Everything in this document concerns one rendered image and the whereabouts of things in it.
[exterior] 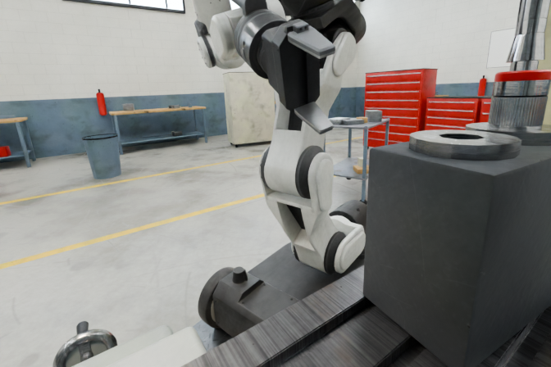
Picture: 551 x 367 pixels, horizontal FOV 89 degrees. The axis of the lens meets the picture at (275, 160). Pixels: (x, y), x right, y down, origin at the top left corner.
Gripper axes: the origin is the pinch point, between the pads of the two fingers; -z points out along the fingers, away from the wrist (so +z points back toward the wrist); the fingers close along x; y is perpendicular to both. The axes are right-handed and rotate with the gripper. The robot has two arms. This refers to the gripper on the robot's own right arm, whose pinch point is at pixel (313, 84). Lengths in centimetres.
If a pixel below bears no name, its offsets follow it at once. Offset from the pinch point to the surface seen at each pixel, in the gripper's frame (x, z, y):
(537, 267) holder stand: -10.5, -26.0, 9.3
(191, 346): -23.6, -12.8, -27.1
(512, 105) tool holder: -1.2, -14.2, 15.6
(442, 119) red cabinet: -279, 186, 329
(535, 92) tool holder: 0.2, -14.9, 17.1
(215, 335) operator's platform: -89, 8, -37
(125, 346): -38, -2, -43
